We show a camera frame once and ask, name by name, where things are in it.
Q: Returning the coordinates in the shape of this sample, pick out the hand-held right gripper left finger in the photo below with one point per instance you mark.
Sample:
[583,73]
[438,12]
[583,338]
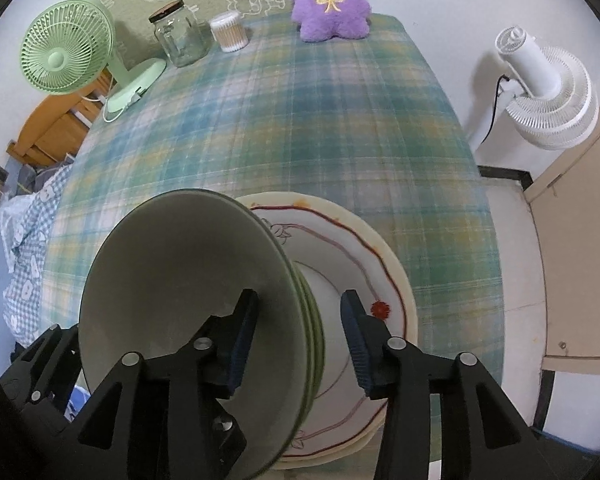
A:
[242,345]

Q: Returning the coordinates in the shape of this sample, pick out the white circulator fan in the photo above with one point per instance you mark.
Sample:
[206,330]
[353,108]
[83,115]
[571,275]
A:
[530,70]

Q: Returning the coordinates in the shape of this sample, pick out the cotton swab container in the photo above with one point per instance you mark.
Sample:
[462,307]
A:
[227,35]

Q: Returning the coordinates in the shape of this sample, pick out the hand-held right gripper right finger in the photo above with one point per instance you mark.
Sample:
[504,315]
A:
[357,350]

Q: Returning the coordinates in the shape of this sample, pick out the small floral ceramic bowl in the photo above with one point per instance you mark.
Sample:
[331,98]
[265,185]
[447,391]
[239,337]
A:
[180,270]

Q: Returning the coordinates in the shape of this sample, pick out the beige cabinet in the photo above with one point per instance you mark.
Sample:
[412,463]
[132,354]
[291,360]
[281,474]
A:
[580,260]

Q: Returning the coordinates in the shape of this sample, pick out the glass jar with lid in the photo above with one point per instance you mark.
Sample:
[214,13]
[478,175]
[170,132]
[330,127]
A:
[180,40]

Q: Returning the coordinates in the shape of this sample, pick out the green desk fan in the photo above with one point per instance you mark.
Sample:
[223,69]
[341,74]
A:
[55,55]

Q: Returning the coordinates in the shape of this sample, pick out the purple plush toy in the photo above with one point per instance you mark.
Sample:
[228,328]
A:
[330,15]

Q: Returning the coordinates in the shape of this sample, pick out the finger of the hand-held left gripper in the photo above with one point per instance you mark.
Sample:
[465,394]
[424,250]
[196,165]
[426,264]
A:
[40,360]

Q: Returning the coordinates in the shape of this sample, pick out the wooden chair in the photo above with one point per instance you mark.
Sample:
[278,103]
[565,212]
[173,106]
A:
[50,130]

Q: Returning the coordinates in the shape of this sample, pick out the black metal frame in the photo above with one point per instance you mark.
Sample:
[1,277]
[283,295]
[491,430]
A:
[505,172]

